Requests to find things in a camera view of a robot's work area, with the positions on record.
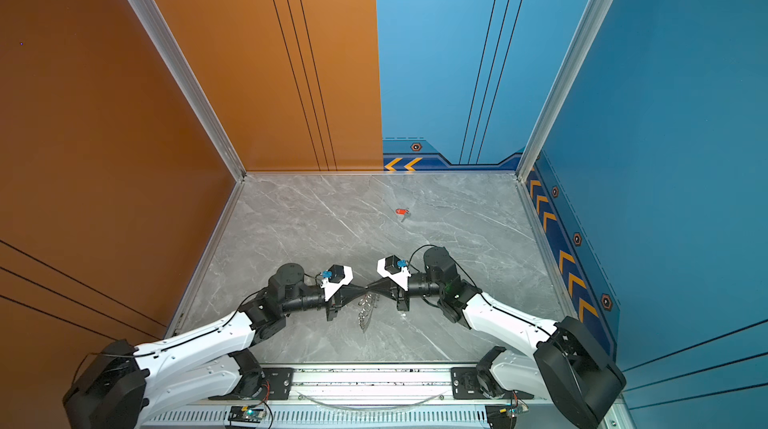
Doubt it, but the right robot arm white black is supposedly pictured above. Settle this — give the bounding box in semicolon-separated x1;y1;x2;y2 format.
366;245;626;428

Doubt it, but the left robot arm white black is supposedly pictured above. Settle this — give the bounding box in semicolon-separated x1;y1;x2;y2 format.
63;263;366;428

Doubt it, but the corner aluminium post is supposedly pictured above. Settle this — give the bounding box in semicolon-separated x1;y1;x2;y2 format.
127;0;247;183
516;0;614;183

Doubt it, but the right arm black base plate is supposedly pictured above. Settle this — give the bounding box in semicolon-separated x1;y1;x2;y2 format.
449;367;534;401

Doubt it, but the green circuit board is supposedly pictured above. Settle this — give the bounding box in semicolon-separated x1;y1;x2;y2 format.
485;401;529;429
227;405;268;427

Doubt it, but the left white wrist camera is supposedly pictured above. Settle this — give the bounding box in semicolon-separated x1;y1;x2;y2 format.
320;264;353;302

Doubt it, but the right green circuit board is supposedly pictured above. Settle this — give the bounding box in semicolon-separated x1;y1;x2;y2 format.
485;401;529;429

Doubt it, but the left corner aluminium post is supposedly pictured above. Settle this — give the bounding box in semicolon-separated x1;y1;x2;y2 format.
127;0;247;183

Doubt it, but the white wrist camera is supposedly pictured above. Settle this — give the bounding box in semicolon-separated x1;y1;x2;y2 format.
320;264;353;302
376;255;411;291

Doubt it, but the aluminium front rail frame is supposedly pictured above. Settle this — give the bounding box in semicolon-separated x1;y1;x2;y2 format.
119;361;637;429

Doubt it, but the clear cable on rail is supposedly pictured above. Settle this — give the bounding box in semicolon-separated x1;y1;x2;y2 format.
296;391;448;412

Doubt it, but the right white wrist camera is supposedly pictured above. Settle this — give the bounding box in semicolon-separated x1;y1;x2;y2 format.
376;255;411;291

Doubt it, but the left green circuit board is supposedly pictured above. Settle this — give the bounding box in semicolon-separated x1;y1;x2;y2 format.
227;405;268;427

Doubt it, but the right corner aluminium post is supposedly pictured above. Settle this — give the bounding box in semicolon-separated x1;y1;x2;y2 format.
516;0;614;183

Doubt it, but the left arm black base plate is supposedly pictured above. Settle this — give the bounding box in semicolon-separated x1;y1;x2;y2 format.
209;367;295;402

